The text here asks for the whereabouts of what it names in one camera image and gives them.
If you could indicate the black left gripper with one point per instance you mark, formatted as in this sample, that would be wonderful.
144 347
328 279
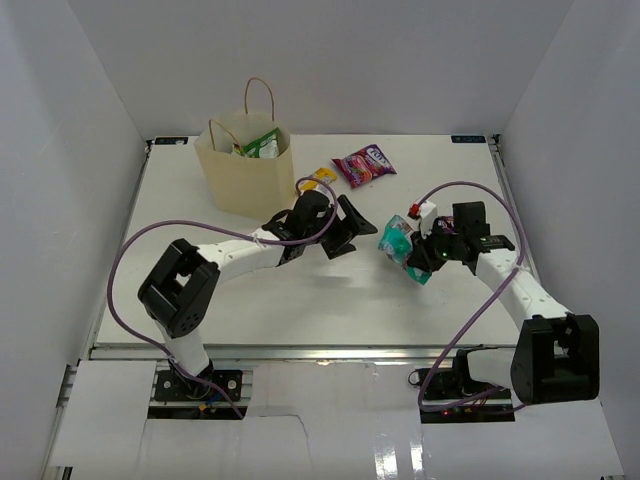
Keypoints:
340 244

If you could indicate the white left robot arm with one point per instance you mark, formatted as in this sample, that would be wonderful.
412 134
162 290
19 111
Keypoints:
177 292

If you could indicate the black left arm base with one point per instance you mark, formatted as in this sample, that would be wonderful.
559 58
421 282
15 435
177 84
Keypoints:
171 388

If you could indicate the small purple candy packet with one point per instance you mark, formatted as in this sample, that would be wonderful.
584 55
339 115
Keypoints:
444 225

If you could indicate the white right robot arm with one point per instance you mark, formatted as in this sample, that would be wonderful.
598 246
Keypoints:
556 357

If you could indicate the pink purple gummy bag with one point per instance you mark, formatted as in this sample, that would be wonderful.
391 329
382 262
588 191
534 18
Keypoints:
364 166

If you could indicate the green candy bag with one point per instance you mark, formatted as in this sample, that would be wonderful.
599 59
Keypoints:
266 146

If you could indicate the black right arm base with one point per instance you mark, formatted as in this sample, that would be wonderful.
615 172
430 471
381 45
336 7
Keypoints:
457 399

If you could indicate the teal candy bag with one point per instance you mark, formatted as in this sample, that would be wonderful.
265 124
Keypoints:
396 244

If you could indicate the yellow snack bar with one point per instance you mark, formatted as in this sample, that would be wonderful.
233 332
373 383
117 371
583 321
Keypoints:
318 180

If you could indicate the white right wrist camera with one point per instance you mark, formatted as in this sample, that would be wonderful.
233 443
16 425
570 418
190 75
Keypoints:
425 214

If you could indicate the brown paper bag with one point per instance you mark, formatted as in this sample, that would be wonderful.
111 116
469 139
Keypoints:
242 183

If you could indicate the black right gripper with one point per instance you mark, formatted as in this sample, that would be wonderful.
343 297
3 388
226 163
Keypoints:
421 255

